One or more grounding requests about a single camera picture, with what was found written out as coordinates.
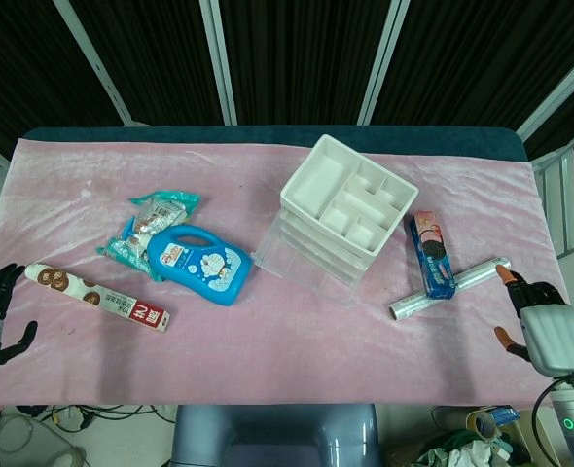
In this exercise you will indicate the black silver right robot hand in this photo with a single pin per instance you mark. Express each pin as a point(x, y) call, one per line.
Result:
point(554, 335)

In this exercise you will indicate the clear plastic drawer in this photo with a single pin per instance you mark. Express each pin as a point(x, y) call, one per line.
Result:
point(297, 255)

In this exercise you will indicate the white plastic drawer cabinet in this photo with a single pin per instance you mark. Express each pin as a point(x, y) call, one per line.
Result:
point(350, 194)

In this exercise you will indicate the small blue packet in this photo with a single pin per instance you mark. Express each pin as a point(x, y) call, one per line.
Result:
point(506, 416)

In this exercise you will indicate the silver wrap roll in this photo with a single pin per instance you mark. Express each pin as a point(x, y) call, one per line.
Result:
point(481, 273)

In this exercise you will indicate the clear plastic bag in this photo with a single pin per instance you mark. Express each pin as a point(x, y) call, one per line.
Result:
point(19, 442)

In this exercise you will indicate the tape roll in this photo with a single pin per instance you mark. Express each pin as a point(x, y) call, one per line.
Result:
point(481, 422)

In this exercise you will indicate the long cookie-print paper box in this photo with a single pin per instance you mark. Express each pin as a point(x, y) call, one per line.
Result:
point(92, 294)

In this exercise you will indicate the white metal rack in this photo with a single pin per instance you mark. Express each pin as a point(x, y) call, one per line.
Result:
point(557, 194)

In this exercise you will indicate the blue pink cookie box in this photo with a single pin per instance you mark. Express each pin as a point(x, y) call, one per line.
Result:
point(433, 253)

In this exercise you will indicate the green white rag pile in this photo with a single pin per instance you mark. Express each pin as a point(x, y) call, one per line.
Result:
point(457, 452)

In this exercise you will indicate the teal snack bag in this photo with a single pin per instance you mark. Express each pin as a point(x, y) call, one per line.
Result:
point(143, 224)

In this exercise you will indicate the blue cartoon detergent bottle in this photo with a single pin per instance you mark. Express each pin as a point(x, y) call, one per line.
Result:
point(204, 265)

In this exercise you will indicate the pink velvet cloth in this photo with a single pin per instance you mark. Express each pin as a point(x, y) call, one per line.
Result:
point(248, 350)

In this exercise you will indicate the black folding partition panel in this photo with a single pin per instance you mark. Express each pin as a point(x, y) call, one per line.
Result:
point(472, 58)
point(146, 58)
point(29, 63)
point(306, 58)

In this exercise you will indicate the grey-blue robot torso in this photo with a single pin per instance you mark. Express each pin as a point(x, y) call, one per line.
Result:
point(267, 438)

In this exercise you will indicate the dark teal table pad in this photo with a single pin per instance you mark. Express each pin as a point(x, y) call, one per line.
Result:
point(248, 132)

